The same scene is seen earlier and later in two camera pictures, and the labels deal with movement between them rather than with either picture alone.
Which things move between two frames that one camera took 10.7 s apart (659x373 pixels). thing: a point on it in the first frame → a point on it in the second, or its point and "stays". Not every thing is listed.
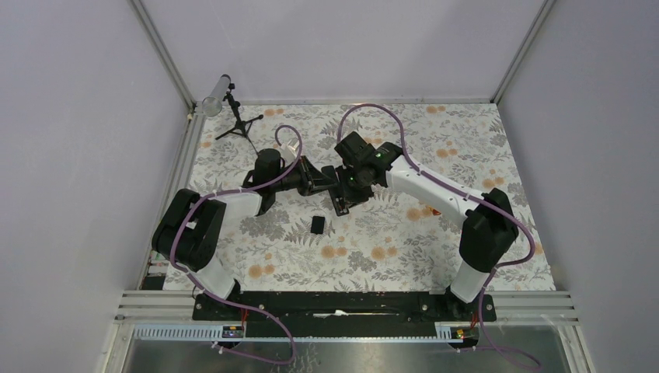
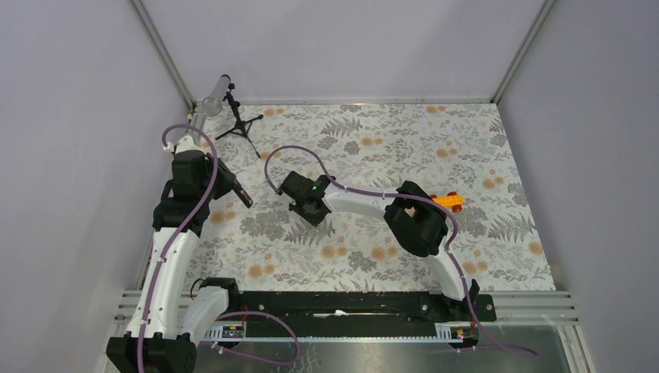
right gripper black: [351, 196] → [314, 221]
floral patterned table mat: [364, 196] stays
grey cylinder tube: [212, 105] stays
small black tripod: [242, 127] stays
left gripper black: [311, 179] → [228, 180]
